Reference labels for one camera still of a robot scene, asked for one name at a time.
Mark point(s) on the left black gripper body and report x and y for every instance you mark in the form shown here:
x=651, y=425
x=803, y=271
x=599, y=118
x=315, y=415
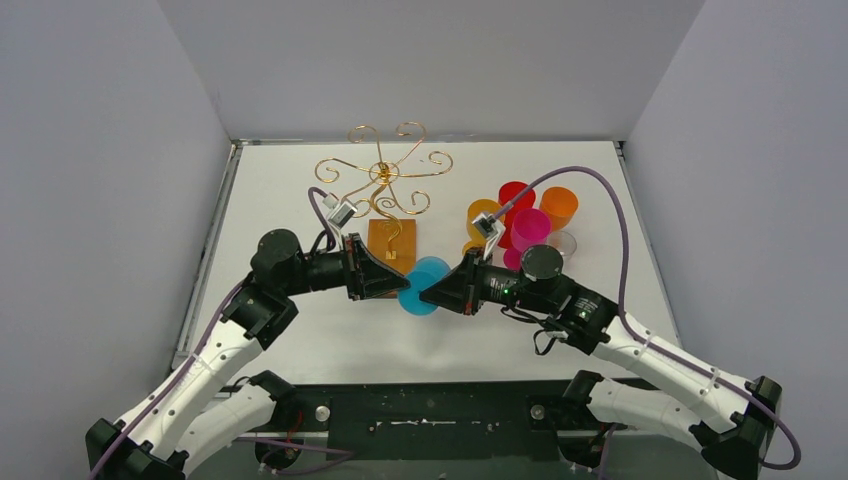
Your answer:
x=354, y=267

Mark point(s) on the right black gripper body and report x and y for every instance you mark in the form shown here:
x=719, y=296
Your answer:
x=495, y=283

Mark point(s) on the blue wine glass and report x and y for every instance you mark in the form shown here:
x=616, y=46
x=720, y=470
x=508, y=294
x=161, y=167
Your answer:
x=426, y=272

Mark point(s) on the gold wire rack wooden base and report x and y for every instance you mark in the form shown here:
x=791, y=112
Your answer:
x=392, y=233

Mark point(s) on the clear patterned wine glass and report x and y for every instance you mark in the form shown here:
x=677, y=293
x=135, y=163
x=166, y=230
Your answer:
x=564, y=242

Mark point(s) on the magenta wine glass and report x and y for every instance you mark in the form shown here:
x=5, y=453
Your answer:
x=528, y=227

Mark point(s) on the orange wine glass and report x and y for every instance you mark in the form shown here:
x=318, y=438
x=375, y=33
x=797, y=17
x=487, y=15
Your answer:
x=560, y=205

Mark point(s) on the yellow wine glass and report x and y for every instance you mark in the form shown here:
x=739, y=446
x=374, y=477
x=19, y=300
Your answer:
x=474, y=211

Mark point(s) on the red wine glass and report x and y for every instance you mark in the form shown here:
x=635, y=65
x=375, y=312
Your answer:
x=511, y=191

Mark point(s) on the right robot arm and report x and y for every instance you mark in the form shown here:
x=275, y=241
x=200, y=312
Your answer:
x=729, y=419

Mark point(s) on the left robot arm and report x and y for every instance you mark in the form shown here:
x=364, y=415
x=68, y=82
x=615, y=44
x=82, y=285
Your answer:
x=173, y=430

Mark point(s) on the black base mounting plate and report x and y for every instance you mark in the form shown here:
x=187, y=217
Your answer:
x=538, y=420

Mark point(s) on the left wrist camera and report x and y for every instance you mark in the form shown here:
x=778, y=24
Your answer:
x=340, y=213

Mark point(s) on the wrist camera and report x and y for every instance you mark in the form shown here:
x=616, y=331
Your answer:
x=340, y=213
x=491, y=229

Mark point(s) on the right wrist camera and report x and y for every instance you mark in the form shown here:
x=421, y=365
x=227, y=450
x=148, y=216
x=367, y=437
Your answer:
x=491, y=229

